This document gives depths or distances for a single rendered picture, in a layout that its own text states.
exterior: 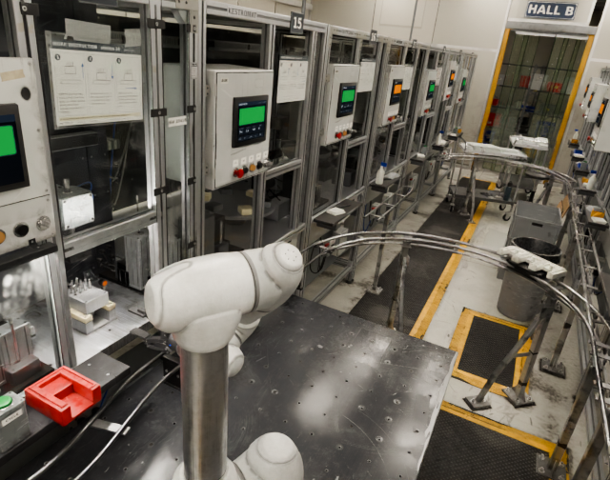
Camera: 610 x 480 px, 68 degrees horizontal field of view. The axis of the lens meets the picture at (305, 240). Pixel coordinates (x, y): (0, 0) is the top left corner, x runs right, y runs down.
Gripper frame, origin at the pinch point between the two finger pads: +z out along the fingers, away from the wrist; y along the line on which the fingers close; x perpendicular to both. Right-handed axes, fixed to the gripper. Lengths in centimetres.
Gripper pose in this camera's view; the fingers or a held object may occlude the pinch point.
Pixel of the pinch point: (137, 321)
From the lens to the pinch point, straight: 167.1
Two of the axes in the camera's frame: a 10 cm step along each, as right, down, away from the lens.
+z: -8.9, -2.6, 3.9
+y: 0.9, -9.2, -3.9
